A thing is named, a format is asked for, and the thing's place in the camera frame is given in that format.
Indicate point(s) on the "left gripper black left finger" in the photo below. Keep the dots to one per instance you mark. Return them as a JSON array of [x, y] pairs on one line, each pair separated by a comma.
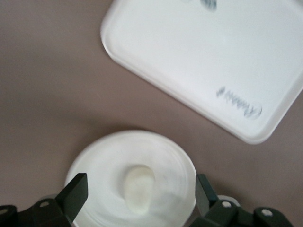
[[73, 201]]

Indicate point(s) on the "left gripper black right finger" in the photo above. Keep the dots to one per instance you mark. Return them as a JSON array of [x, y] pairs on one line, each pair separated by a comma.
[[204, 196]]

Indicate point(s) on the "white round plate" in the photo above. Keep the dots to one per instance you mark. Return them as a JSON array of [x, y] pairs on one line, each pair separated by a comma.
[[106, 165]]

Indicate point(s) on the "white steamed bun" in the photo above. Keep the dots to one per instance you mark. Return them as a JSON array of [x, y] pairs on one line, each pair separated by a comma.
[[139, 189]]

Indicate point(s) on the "white rectangular tray Rabbit print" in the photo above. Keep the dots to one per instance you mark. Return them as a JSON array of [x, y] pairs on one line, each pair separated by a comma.
[[189, 59]]

